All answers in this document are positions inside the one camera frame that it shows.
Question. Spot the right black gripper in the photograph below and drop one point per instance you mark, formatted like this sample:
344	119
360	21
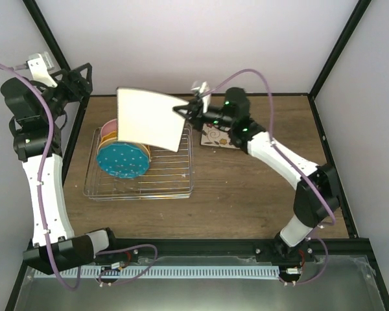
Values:
194	112

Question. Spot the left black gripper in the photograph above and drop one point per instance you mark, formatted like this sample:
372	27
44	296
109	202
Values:
85	89

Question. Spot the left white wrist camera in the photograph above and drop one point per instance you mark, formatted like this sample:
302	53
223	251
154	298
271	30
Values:
40	65

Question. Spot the orange dotted scalloped plate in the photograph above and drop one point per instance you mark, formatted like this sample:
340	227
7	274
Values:
111	138

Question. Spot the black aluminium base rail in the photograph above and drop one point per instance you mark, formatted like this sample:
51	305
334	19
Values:
263	250

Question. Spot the pink round plate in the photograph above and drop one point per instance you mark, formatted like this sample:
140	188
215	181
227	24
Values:
109	128

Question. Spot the plain white square plate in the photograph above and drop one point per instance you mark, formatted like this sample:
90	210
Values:
147	117

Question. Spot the teal dotted scalloped plate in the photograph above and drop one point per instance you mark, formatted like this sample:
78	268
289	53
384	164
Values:
123	160

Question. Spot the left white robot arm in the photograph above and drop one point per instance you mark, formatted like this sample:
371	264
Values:
36	106

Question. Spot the white slotted cable duct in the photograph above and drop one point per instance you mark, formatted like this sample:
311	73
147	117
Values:
185	272

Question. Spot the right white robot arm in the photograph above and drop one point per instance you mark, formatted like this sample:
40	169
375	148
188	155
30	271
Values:
317	192

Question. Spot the chrome wire dish rack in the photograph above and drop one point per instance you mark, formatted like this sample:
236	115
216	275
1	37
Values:
170	175

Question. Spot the floral square plate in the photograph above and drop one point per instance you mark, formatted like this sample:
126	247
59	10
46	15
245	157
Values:
213	137

